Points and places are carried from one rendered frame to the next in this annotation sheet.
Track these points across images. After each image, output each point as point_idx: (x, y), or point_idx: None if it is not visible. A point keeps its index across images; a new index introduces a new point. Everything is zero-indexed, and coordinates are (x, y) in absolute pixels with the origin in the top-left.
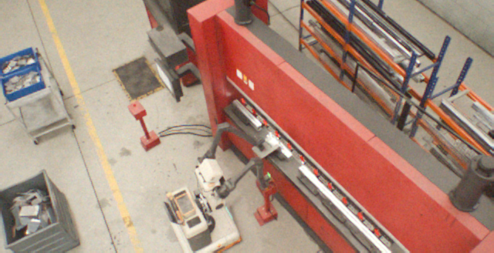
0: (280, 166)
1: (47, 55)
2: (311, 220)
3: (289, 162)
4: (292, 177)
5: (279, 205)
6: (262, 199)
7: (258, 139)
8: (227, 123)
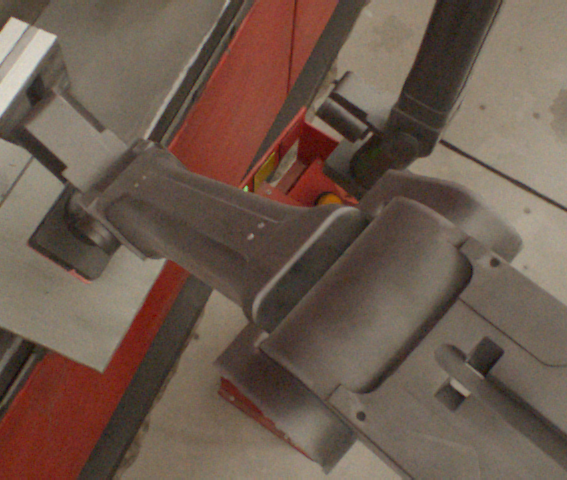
0: (138, 122)
1: None
2: (308, 24)
3: (71, 77)
4: (198, 11)
5: (199, 346)
6: (202, 453)
7: (76, 140)
8: (349, 325)
